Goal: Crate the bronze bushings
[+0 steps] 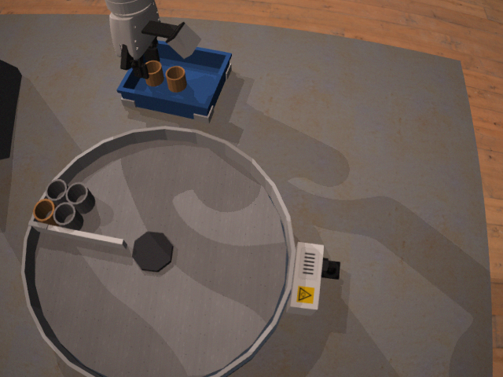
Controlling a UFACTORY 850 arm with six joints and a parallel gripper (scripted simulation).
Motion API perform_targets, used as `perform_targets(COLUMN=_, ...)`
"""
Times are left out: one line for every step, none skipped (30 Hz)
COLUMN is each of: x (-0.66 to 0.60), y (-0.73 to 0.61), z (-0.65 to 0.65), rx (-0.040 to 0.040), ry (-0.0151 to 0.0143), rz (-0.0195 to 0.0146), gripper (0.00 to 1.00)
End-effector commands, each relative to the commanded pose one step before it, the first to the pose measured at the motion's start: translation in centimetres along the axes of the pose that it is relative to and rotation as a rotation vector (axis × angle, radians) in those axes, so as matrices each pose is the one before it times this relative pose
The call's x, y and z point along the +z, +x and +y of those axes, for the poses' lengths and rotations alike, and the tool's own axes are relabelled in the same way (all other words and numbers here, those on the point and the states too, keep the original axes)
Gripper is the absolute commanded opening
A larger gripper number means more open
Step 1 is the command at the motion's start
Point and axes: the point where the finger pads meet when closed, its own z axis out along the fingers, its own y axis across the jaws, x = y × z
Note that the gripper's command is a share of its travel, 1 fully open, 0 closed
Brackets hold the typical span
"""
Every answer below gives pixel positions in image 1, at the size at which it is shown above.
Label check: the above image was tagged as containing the blue plastic tray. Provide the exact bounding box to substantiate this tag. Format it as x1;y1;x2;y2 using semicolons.
117;40;232;124

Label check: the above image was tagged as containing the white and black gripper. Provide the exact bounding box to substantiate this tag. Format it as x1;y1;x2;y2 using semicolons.
109;0;160;79

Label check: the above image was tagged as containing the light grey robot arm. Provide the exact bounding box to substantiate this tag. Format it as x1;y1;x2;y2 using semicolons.
105;0;201;59

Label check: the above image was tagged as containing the grey metal bushing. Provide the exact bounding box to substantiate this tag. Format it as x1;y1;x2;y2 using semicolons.
46;179;68;206
66;182;95;214
53;203;83;231

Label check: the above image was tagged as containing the bronze bushing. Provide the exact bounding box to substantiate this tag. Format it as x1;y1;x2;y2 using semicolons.
33;199;59;227
166;66;187;93
145;60;164;86

